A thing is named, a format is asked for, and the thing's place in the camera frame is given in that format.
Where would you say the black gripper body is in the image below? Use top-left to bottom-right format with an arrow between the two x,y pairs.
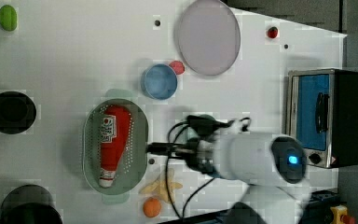
185,115 -> 229,177

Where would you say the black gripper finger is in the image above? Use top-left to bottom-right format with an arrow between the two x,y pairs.
147,143 -> 185,151
148,150 -> 190,157

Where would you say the red ketchup bottle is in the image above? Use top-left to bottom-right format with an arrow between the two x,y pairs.
99,105 -> 131,188

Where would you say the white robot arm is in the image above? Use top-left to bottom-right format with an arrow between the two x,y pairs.
146,115 -> 311,224

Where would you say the green plastic strainer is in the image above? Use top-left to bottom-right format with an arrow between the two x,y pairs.
82,98 -> 148,195

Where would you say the yellow starfish toy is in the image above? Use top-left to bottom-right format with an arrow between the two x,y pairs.
140,168 -> 183,203

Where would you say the orange toy fruit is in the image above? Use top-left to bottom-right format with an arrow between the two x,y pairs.
143,197 -> 161,217

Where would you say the blue bowl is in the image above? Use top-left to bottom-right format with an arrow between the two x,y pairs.
140,64 -> 178,100

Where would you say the red round toy fruit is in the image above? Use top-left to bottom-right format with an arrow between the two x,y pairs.
169,61 -> 185,75

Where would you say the pale purple round plate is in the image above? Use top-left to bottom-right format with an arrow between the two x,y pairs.
176,0 -> 241,76

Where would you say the red strawberry toy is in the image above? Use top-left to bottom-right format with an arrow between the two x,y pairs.
267,27 -> 279,38

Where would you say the black silver toaster oven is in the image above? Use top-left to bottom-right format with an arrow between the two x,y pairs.
285,69 -> 358,169

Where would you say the black cylinder lower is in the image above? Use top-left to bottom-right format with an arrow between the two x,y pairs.
0,184 -> 63,224

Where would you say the black cylinder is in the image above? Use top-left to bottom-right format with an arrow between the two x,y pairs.
0,184 -> 63,224
0,91 -> 37,134

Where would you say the yellow red toy object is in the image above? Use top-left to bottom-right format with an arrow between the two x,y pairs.
330,205 -> 356,224

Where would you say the black cylinder upper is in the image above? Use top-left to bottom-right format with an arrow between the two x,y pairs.
0,91 -> 37,134

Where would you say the green toy fruit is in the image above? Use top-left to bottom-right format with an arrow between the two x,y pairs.
0,5 -> 18,32

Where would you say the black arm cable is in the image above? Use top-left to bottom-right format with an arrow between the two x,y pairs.
164,117 -> 252,220

